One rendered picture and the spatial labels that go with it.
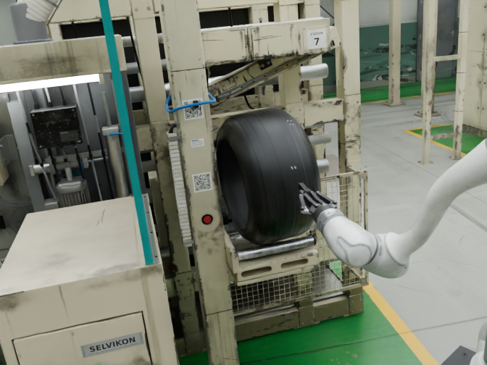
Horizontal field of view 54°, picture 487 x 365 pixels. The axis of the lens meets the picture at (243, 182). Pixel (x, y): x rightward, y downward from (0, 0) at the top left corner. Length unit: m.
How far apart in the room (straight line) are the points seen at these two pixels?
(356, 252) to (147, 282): 0.56
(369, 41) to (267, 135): 10.29
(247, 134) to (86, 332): 0.93
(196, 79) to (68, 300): 0.94
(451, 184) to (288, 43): 1.15
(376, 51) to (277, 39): 10.01
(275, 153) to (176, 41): 0.53
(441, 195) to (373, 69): 10.91
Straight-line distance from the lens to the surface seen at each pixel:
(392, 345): 2.96
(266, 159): 1.75
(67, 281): 1.21
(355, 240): 1.34
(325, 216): 1.45
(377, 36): 12.09
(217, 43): 2.07
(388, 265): 1.46
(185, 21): 1.79
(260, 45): 2.12
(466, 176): 1.21
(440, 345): 3.00
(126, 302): 1.24
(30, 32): 2.07
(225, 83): 2.23
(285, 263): 2.05
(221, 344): 2.24
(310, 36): 2.19
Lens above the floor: 1.81
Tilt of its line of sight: 19 degrees down
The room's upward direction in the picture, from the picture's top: 6 degrees counter-clockwise
